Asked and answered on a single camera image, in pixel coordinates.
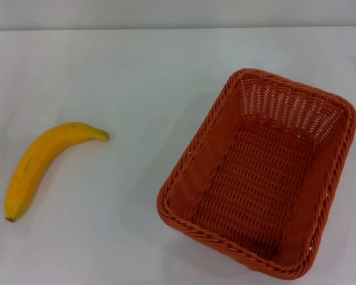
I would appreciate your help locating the orange woven plastic basket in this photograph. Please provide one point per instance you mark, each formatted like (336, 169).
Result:
(255, 178)

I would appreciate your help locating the yellow banana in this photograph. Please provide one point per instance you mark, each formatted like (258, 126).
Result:
(32, 160)

